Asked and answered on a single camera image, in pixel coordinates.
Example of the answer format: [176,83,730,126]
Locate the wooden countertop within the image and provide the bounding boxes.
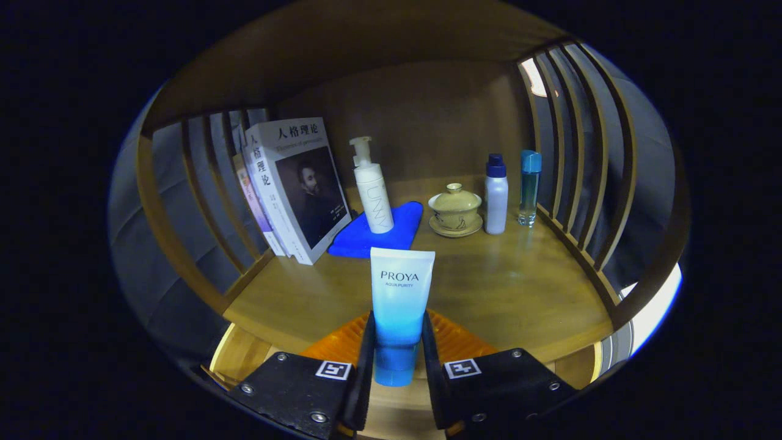
[223,177,615,364]

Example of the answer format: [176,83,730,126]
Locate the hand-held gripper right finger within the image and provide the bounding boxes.
[422,309,580,439]

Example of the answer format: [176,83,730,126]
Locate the thin white book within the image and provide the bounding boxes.
[240,144,295,259]

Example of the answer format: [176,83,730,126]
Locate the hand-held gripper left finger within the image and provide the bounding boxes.
[225,310,375,440]

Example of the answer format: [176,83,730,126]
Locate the wooden cabinet with slatted sides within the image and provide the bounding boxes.
[134,0,691,440]

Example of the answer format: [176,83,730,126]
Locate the yellow lidded teacup with saucer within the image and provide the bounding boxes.
[428,183,483,238]

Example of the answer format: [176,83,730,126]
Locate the blue cosmetic tube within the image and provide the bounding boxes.
[370,247,436,387]

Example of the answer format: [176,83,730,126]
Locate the white bottle with blue cap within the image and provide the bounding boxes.
[484,153,510,235]

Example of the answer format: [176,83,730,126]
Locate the white book with portrait cover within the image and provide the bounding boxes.
[246,117,353,266]

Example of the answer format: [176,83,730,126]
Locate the white pump bottle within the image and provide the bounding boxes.
[349,136,395,235]

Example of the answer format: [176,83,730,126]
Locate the teal glass bottle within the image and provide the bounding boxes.
[518,150,543,228]

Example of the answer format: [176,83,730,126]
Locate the folded blue cloth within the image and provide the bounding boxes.
[327,201,424,259]

